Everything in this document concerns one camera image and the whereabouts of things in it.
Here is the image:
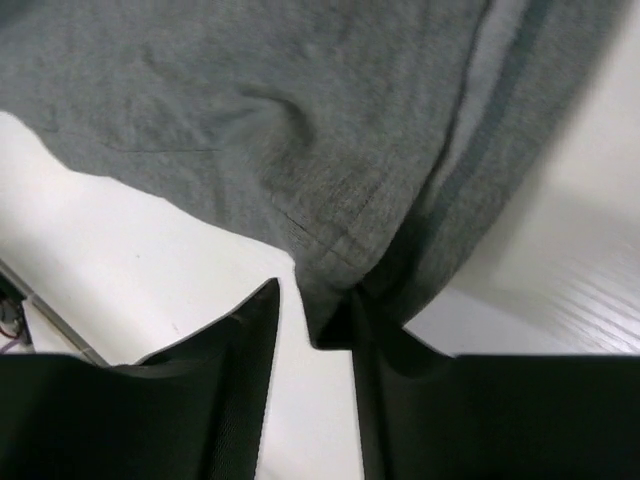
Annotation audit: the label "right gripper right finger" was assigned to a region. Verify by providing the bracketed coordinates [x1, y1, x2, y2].
[351, 296, 639, 479]

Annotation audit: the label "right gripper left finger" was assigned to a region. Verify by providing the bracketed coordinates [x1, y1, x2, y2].
[1, 279, 280, 479]

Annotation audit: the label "grey shorts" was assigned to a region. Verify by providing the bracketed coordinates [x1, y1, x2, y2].
[1, 1, 625, 349]

